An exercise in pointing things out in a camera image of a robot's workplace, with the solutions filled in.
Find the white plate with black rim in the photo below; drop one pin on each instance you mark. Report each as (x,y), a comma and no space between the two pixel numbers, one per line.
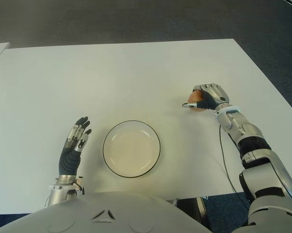
(131,149)

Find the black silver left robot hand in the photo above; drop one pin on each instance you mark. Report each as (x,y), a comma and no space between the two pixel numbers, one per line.
(68,162)

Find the red yellow apple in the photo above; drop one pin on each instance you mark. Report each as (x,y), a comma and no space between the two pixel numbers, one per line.
(195,97)

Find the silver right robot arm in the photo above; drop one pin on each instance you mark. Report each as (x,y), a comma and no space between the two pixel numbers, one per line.
(260,155)

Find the grey robot torso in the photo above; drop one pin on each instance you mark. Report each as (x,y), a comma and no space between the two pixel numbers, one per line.
(100,213)

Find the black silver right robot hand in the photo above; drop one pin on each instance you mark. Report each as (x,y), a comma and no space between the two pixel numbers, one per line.
(215,97)

